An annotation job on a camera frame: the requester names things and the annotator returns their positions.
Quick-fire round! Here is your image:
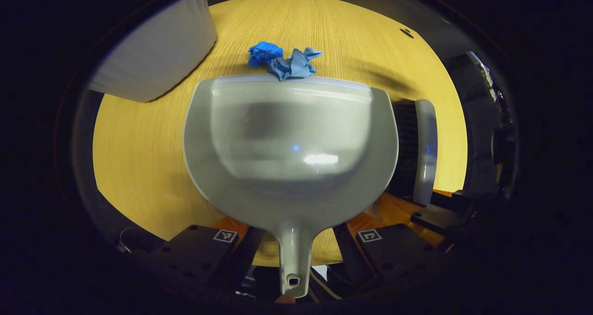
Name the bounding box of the light blue paper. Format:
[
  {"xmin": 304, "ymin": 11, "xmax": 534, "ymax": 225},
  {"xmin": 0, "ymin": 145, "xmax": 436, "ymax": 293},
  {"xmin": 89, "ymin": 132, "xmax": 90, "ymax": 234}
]
[{"xmin": 269, "ymin": 47, "xmax": 324, "ymax": 82}]

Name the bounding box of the white plastic garbage bin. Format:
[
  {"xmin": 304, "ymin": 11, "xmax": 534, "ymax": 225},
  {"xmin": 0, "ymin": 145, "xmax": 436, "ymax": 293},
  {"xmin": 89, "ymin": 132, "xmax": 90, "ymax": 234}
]
[{"xmin": 88, "ymin": 0, "xmax": 218, "ymax": 103}]

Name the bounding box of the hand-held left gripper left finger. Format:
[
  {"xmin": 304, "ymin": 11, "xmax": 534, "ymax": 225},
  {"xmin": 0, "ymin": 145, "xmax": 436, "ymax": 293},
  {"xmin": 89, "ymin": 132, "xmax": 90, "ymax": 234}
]
[{"xmin": 157, "ymin": 216, "xmax": 265, "ymax": 293}]

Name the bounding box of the dark blue paper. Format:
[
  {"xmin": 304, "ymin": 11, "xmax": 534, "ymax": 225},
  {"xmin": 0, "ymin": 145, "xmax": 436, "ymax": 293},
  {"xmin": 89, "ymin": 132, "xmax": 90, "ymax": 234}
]
[{"xmin": 247, "ymin": 41, "xmax": 284, "ymax": 68}]

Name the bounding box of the wooden desktop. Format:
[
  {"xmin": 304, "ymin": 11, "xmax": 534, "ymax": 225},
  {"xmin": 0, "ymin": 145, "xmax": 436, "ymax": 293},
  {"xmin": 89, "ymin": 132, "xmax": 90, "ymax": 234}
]
[{"xmin": 93, "ymin": 0, "xmax": 468, "ymax": 267}]

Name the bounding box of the small grey broom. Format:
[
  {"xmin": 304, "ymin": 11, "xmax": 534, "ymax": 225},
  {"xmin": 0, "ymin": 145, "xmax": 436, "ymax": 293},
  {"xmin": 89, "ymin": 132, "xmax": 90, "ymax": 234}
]
[{"xmin": 388, "ymin": 99, "xmax": 439, "ymax": 207}]

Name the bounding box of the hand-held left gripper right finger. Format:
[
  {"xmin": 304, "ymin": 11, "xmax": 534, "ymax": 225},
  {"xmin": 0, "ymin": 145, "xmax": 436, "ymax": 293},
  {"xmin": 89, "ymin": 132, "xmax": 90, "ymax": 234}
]
[{"xmin": 333, "ymin": 210, "xmax": 442, "ymax": 291}]

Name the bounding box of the grey plastic dustpan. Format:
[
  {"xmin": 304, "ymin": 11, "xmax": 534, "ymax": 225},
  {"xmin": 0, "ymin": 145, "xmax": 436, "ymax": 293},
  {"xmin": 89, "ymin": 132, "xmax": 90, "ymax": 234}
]
[{"xmin": 183, "ymin": 74, "xmax": 399, "ymax": 300}]

